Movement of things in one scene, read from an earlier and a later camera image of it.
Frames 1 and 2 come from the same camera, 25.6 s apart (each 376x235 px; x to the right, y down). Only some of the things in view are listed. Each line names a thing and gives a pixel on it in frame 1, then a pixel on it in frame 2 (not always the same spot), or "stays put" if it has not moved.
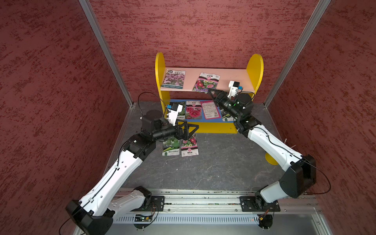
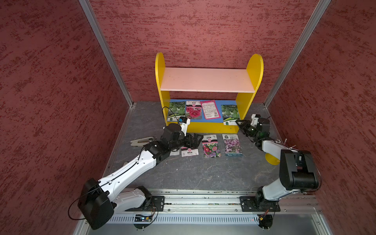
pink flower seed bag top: [205, 81] → [210, 146]
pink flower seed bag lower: [193, 110] stays put
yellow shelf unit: [216, 79] stays put
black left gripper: [185, 135] → [195, 143]
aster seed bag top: [189, 147] stays put
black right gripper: [220, 97] → [243, 126]
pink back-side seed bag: [210, 109] stays put
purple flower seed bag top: [174, 79] → [232, 146]
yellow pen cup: [270, 159] stays put
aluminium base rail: [208, 212] stays put
